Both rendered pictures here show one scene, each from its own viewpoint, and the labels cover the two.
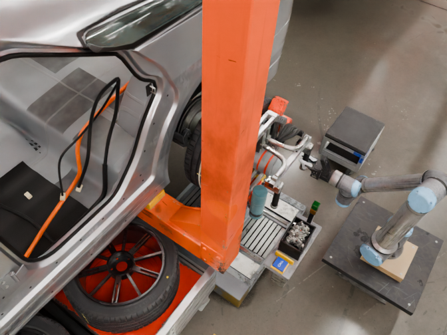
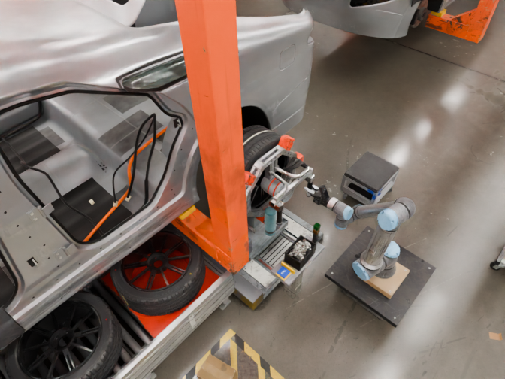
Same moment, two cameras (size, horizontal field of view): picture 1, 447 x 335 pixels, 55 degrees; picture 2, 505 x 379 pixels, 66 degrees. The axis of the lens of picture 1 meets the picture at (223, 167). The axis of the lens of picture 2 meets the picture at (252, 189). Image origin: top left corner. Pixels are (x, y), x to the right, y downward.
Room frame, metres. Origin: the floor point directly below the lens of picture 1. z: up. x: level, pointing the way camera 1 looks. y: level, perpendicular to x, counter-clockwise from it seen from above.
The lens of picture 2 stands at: (-0.31, -0.47, 2.92)
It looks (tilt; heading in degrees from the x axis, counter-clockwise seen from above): 48 degrees down; 12
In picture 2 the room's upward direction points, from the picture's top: 2 degrees counter-clockwise
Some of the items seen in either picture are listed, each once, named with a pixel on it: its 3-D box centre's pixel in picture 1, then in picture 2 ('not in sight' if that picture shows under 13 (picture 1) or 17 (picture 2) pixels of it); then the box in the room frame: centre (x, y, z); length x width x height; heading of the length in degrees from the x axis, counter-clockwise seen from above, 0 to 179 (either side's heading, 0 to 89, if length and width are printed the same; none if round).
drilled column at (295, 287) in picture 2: (285, 265); (294, 277); (1.21, -0.44, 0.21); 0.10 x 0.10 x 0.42; 58
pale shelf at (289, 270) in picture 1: (293, 245); (297, 259); (1.24, -0.46, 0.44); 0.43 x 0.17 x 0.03; 148
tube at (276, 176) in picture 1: (270, 156); (273, 181); (1.43, -0.24, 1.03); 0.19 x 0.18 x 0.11; 58
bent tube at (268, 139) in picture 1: (289, 134); (292, 165); (1.60, -0.34, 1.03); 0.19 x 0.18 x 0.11; 58
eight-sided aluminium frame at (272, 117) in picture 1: (257, 155); (269, 183); (1.58, -0.19, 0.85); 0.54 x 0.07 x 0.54; 148
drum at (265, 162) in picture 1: (267, 161); (276, 187); (1.54, -0.25, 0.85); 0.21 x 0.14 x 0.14; 58
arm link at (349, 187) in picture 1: (348, 185); (343, 210); (1.45, -0.72, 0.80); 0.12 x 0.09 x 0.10; 58
